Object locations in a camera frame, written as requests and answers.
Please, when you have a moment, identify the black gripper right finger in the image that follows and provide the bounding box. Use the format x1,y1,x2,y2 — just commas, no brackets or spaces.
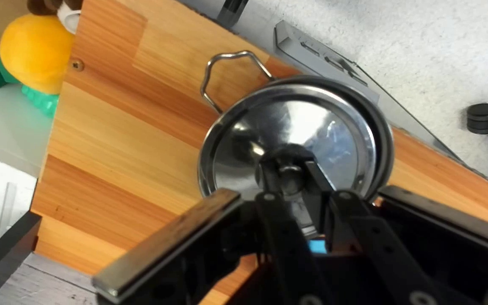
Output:
306,161,488,305

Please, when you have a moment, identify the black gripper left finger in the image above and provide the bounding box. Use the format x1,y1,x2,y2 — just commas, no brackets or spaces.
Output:
248,144,333,305

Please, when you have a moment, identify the silver steel pot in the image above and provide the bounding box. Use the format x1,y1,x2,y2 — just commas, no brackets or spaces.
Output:
199,75,394,200

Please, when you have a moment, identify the silver pot lid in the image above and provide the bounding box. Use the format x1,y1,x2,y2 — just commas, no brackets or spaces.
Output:
199,85,380,197

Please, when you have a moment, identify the blue cloth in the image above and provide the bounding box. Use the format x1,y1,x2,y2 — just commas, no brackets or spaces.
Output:
309,239,328,254

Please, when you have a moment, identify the wooden toy kitchen counter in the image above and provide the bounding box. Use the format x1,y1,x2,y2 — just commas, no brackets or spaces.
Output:
34,0,488,305

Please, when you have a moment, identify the white toy sink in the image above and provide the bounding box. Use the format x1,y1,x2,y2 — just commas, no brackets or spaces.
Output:
0,85,55,237

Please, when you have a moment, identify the yellow toy lemon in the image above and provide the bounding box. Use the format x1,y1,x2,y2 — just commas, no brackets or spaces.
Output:
0,14,75,95

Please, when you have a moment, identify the brown plush toy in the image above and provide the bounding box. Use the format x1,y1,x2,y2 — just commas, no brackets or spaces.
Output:
28,0,84,34

